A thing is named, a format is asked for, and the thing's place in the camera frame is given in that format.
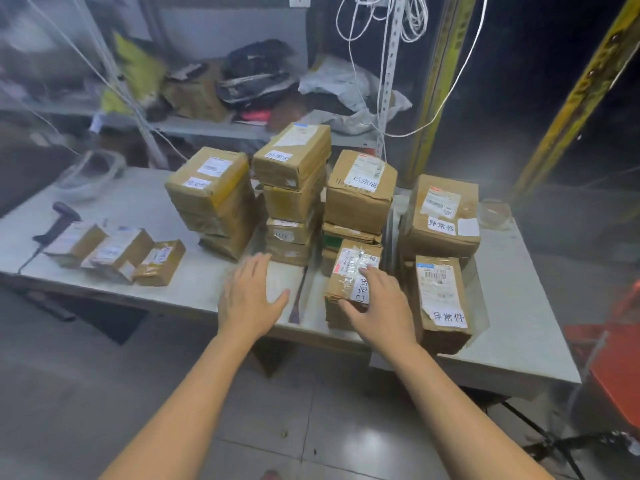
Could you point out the person's right hand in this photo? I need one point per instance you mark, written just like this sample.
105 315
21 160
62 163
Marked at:
387 319

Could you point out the person's left hand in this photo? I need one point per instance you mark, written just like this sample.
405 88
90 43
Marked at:
250 304

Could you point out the person's left forearm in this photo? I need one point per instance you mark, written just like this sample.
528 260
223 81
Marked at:
185 414

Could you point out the person's right forearm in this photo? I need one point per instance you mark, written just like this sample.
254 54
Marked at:
460 419

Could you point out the person's foot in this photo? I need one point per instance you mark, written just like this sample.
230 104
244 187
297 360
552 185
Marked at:
271 474

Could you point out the dark table centre support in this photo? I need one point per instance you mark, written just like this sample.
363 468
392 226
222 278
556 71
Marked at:
272 357

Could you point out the black metal table leg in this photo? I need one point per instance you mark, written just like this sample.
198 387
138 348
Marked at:
550 439
110 324

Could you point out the clear tape roll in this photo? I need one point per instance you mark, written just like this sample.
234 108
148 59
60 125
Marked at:
495 214

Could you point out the grey metal shelf rack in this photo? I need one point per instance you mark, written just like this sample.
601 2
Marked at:
210 127

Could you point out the pink plastic packet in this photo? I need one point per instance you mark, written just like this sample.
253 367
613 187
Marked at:
255 116

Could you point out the brown parcel in clear wrap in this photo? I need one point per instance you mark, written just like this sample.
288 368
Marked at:
285 112

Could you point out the white gridded plastic bag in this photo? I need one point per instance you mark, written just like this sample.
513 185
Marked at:
360 119

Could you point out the black handheld device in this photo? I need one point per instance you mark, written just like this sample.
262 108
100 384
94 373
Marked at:
60 222

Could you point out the crumpled cardboard box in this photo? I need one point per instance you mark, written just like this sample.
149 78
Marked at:
200 99

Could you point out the grey and black mailer bag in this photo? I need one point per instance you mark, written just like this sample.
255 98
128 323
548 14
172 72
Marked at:
255 87

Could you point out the black fabric bundle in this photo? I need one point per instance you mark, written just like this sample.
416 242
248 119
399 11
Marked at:
330 102

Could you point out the red plastic stool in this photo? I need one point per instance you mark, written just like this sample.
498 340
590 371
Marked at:
620 364

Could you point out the white mailer bag yellow patch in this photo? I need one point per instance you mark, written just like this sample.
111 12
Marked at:
340 79

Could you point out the black fluffy plastic bag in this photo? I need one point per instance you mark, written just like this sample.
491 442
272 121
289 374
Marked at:
255 57

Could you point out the yellow plastic bag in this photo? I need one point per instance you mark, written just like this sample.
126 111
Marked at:
137 69

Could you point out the blurred grey storage rack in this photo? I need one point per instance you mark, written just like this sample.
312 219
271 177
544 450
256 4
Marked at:
50 109

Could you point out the yellow and black post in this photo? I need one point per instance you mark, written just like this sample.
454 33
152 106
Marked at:
585 94

